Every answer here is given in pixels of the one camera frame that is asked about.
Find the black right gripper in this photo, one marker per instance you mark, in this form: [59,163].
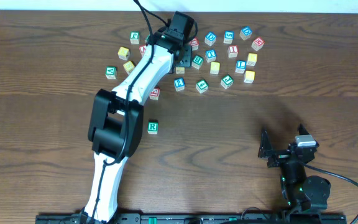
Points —
[279,155]

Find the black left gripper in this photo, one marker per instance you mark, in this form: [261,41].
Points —
[184,58]

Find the green B block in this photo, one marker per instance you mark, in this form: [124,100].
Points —
[197,62]

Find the blue T block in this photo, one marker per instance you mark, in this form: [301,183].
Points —
[210,55]

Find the yellow O block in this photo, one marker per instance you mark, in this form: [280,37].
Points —
[179,70]
[215,67]

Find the green R block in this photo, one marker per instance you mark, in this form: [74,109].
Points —
[152,127]

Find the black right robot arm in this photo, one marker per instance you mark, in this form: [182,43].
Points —
[306,195]

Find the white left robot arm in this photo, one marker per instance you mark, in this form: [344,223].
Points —
[116,123]

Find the blue 2 block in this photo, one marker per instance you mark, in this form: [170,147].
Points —
[179,84]

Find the red U block far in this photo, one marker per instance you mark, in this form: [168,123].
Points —
[194,43]

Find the green 4 block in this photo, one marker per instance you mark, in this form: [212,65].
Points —
[202,86]

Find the red E block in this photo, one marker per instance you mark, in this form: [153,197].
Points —
[154,94]

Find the red A block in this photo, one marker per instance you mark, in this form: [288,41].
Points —
[142,49]

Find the blue D block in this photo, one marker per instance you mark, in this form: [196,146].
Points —
[210,38]

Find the yellow S block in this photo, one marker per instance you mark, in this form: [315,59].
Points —
[128,67]

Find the green J block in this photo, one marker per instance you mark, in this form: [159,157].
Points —
[227,81]

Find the red I block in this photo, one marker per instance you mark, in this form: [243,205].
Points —
[233,51]

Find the yellow k block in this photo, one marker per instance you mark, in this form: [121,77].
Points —
[252,59]
[124,53]

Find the blue S block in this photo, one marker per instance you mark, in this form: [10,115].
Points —
[228,37]

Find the blue L block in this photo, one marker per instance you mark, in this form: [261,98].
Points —
[240,66]

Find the green V block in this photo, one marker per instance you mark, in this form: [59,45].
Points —
[111,73]

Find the yellow G block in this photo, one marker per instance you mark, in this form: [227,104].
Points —
[249,76]

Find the yellow K block right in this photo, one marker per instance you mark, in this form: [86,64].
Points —
[252,59]

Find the blue Q block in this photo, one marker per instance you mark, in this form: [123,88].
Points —
[245,33]

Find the red M block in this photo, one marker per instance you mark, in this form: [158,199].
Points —
[257,44]

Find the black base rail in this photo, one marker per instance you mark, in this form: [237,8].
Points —
[135,218]

